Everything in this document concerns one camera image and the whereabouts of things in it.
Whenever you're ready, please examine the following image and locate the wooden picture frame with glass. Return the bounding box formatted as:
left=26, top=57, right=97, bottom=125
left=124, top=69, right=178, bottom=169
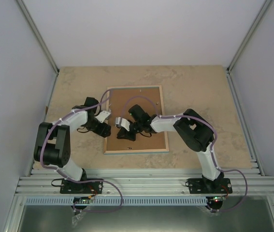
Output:
left=103, top=85, right=174, bottom=155

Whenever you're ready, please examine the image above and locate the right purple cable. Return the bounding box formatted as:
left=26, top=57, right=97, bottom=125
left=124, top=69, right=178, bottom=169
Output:
left=122, top=96, right=248, bottom=213

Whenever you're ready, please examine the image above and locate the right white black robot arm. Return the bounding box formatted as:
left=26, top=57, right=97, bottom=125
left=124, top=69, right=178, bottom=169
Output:
left=115, top=104, right=222, bottom=193

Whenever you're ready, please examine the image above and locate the aluminium corner post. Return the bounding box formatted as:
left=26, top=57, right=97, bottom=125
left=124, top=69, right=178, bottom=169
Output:
left=226, top=0, right=274, bottom=74
left=15, top=0, right=59, bottom=75

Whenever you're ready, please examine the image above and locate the right controller circuit board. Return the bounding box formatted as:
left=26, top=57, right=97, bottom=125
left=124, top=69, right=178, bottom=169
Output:
left=210, top=195, right=226, bottom=202

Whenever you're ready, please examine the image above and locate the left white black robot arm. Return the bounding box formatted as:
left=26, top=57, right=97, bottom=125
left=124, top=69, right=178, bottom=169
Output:
left=33, top=97, right=111, bottom=193

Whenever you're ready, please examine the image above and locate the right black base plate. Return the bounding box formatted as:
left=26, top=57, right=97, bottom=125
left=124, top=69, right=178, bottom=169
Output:
left=186, top=178, right=233, bottom=194

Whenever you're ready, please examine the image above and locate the wrist white camera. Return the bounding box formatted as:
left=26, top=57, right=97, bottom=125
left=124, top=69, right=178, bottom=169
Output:
left=115, top=117, right=130, bottom=131
left=95, top=111, right=111, bottom=123

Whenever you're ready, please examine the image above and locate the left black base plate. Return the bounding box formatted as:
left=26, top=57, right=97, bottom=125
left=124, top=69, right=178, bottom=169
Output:
left=59, top=180, right=103, bottom=195

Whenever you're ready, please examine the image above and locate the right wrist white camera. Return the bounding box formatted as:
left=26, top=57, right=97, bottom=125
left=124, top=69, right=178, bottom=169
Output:
left=115, top=117, right=130, bottom=131

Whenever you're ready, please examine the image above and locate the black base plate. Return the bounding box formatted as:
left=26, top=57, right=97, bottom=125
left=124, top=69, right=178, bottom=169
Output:
left=59, top=180, right=103, bottom=195
left=186, top=178, right=233, bottom=194

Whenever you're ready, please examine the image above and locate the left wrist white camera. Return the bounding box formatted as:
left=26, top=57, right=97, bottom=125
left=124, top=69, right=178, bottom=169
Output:
left=95, top=111, right=111, bottom=123

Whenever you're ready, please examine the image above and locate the aluminium rail platform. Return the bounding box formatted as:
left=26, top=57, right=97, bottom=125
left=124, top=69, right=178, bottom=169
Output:
left=15, top=168, right=274, bottom=196

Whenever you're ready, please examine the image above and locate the right aluminium corner post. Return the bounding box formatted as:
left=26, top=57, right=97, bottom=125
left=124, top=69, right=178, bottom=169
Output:
left=226, top=0, right=274, bottom=74

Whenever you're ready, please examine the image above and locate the controller circuit board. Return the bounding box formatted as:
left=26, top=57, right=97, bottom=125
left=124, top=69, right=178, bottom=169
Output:
left=72, top=196, right=95, bottom=204
left=210, top=195, right=226, bottom=202

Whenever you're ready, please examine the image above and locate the left aluminium corner post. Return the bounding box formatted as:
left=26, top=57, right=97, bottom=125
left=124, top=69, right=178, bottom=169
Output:
left=15, top=0, right=59, bottom=75

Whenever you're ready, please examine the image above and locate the left controller circuit board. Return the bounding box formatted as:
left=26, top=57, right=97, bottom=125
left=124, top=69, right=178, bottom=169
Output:
left=72, top=196, right=95, bottom=204

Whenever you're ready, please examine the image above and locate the grey slotted cable duct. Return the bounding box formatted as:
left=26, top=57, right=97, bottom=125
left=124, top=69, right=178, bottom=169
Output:
left=26, top=196, right=207, bottom=206

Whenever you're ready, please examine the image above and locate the brown cardboard backing board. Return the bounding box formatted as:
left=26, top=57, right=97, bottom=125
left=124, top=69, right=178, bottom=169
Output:
left=104, top=85, right=169, bottom=155

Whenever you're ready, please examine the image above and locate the purple cable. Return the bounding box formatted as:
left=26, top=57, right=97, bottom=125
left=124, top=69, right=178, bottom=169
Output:
left=40, top=88, right=124, bottom=213
left=122, top=96, right=248, bottom=213

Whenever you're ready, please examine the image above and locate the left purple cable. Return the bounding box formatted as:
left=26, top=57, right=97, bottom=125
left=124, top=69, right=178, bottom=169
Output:
left=40, top=88, right=124, bottom=213

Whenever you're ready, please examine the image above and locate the crumpled clear plastic bag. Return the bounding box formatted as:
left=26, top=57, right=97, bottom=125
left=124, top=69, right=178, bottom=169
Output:
left=72, top=211, right=86, bottom=228

